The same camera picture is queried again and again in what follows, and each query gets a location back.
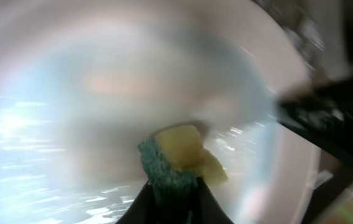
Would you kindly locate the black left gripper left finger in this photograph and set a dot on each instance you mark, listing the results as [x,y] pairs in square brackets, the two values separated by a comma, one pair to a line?
[143,208]

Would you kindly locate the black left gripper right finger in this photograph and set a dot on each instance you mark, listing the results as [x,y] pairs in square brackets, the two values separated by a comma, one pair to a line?
[207,209]

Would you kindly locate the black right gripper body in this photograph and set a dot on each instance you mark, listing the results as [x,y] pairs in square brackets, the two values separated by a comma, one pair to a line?
[324,117]

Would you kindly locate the green yellow sponge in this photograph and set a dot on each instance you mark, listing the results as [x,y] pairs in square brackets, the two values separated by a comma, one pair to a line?
[174,159]

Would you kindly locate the white plate large blue smear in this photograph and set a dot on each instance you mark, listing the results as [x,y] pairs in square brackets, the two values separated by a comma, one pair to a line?
[83,82]

